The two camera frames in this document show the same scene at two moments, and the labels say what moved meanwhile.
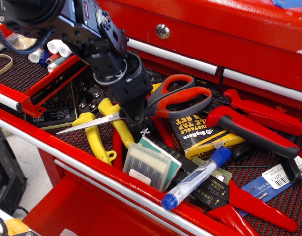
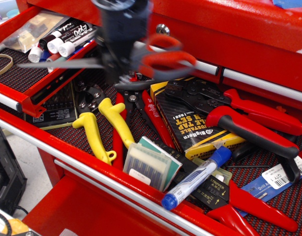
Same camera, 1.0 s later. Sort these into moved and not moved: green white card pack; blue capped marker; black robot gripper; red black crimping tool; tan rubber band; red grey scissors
Moved: red grey scissors; black robot gripper
Not moved: blue capped marker; green white card pack; red black crimping tool; tan rubber band
